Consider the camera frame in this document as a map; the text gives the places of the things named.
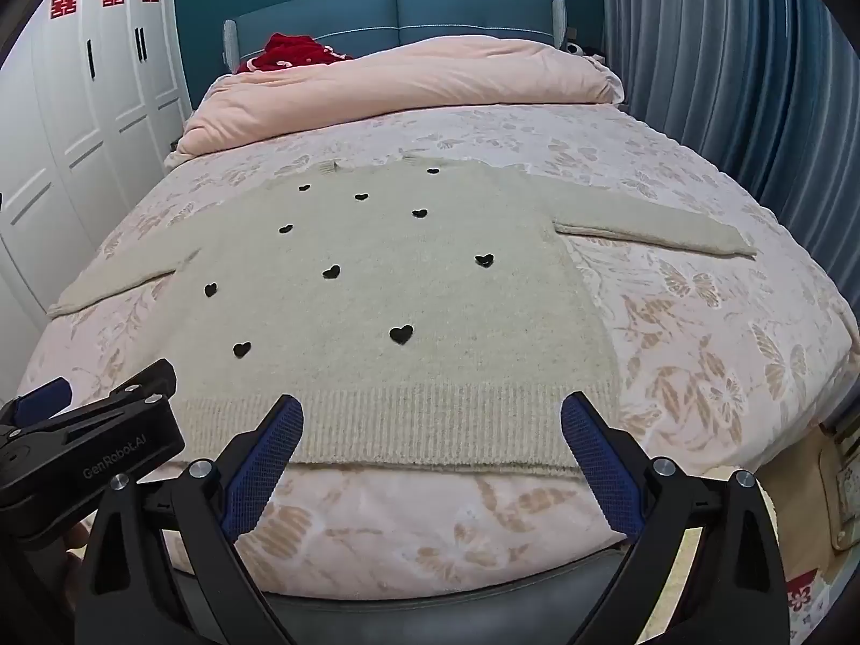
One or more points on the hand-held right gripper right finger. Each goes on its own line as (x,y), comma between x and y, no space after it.
(598,463)

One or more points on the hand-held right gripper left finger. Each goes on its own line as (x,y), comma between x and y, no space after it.
(267,460)

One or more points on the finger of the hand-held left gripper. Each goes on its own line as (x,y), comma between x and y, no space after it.
(41,396)
(151,379)

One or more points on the cream knit sweater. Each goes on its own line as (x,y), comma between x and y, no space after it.
(403,282)

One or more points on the person's left hand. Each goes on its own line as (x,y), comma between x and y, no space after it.
(75,541)

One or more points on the pink butterfly bedsheet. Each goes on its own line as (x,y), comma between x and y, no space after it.
(705,349)

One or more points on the dark leather bed footboard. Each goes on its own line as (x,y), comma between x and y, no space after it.
(437,611)

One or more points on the red floral mat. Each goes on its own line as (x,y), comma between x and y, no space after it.
(803,594)

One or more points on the beige box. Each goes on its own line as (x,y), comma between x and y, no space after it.
(843,490)

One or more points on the white wardrobe doors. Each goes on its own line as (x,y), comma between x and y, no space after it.
(74,134)

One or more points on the red cloth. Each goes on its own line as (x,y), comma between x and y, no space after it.
(289,54)

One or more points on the pink pillow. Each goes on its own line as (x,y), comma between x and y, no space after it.
(416,80)

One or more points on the black and white plush toy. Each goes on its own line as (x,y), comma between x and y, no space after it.
(576,48)

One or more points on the blue curtain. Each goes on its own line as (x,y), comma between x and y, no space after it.
(725,60)

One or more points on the blue bed headboard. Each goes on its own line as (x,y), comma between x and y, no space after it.
(376,13)

